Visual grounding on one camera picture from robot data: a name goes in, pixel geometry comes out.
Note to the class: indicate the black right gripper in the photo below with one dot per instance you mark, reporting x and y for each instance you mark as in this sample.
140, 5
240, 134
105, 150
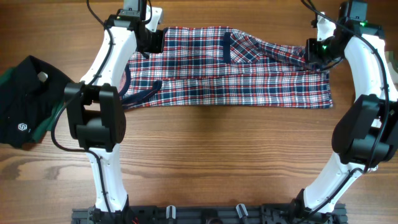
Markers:
310, 55

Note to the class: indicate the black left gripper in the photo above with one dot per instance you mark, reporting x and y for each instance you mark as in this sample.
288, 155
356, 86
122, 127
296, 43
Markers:
157, 47

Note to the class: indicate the plaid sleeveless shirt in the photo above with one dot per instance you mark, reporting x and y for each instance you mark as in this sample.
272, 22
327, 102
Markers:
223, 66

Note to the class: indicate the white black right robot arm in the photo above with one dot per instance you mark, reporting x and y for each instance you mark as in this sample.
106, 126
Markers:
367, 134

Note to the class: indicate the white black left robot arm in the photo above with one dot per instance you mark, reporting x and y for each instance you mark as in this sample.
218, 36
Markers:
96, 116

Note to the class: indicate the beige crumpled garment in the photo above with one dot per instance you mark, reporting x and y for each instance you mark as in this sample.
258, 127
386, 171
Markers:
392, 66

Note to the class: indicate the black folded polo shirt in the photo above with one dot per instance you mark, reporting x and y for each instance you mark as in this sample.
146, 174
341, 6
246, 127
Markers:
31, 96

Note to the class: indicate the green folded shirt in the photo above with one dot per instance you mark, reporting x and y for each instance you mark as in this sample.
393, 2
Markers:
23, 120

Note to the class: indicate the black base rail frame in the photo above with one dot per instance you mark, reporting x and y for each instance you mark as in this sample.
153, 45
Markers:
266, 213

